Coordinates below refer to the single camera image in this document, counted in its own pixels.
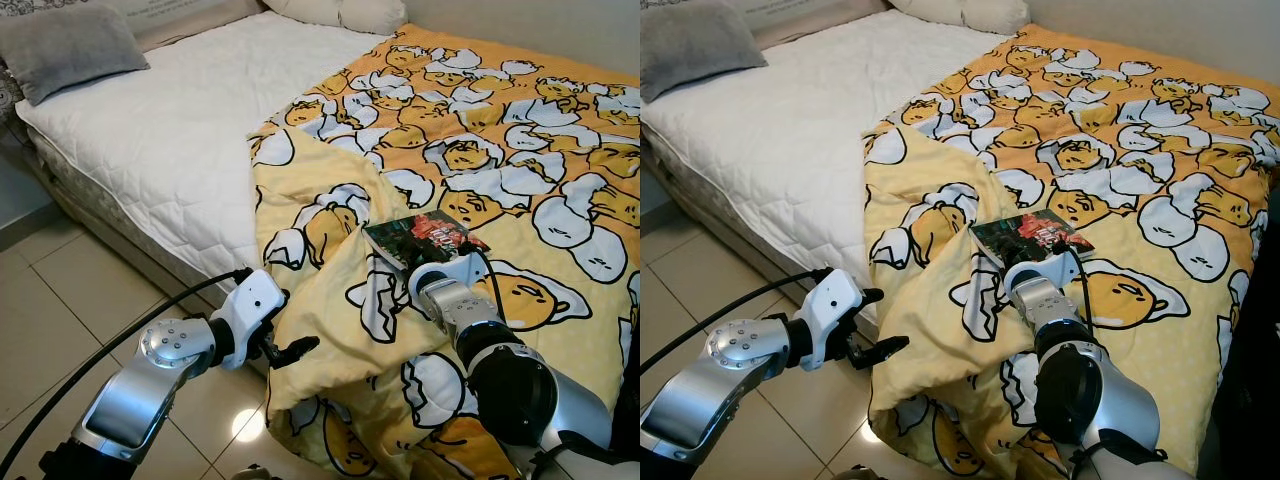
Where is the dark red cover book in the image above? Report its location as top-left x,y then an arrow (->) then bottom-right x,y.
362,210 -> 491,272
968,210 -> 1096,270

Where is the white quilted mattress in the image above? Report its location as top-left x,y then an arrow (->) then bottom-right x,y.
640,8 -> 1011,313
15,10 -> 391,293

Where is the grey bed base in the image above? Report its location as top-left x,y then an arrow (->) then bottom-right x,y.
25,150 -> 271,373
640,170 -> 881,341

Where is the small cream bolster pillow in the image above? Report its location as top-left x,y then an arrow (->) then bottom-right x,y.
960,0 -> 1031,36
340,0 -> 409,37

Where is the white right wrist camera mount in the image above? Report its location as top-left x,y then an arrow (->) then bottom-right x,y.
408,262 -> 461,312
1003,262 -> 1051,306

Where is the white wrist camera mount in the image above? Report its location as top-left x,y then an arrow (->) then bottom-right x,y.
210,270 -> 289,369
1003,262 -> 1051,306
408,262 -> 461,312
795,270 -> 867,369

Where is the grey plush pillow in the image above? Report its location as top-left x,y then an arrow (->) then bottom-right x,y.
640,0 -> 769,105
0,3 -> 151,108

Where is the yellow cartoon egg blanket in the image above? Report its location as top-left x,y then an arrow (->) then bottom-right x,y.
248,22 -> 641,480
862,22 -> 1280,480

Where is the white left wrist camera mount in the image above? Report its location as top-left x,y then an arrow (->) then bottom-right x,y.
210,270 -> 289,369
795,270 -> 867,369

